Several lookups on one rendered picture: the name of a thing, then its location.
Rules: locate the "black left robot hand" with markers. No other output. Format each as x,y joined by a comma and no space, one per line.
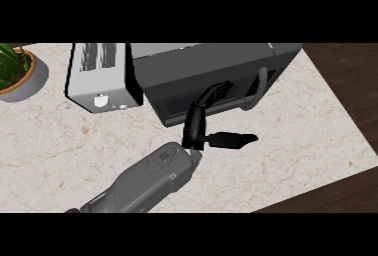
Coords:
193,128

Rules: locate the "round grey plant pot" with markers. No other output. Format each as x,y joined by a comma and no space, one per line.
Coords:
29,85

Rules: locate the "dark grey microwave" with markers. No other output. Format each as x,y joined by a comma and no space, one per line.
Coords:
196,63

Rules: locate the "green leafy plant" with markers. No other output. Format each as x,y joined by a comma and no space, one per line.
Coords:
8,65

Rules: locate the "silver toaster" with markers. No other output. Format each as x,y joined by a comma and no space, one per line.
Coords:
100,83

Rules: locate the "dark grey microwave door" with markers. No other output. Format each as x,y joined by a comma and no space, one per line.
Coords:
171,100

